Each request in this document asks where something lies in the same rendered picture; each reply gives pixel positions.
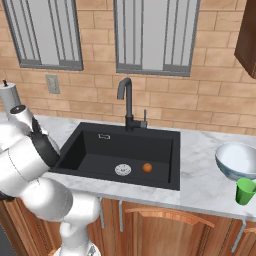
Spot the black sink basin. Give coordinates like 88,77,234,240
49,121,182,192

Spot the white round sink drain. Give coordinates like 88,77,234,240
114,163,133,177

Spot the orange tangerine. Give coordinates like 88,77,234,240
142,162,154,174

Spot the white bowl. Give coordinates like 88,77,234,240
214,142,256,182

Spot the green cup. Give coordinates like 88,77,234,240
235,177,256,206

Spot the dark grey tap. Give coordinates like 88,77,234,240
116,77,149,133

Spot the grey framed window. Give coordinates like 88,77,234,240
2,0,84,72
113,0,201,78

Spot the wooden cupboard door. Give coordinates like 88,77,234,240
238,222,256,256
0,192,114,256
113,199,243,256

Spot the white paper towel roll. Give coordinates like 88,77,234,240
0,79,22,118

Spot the grey wall outlet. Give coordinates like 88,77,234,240
44,73,62,95

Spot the grey cupboard handle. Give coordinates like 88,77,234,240
117,199,125,233
231,219,247,253
98,196,106,230

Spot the dark brown wall cupboard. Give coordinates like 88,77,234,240
233,0,256,80

